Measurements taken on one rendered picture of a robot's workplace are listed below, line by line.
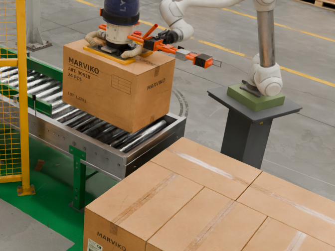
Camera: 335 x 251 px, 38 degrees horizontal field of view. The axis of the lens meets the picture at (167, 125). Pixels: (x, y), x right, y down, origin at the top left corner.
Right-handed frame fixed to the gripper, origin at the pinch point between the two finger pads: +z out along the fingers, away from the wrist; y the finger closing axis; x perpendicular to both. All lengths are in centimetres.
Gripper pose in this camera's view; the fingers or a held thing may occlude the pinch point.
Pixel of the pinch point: (154, 44)
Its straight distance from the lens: 294.8
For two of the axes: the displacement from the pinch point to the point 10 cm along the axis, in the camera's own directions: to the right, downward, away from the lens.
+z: -5.4, 3.5, -7.6
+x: -8.3, -3.5, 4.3
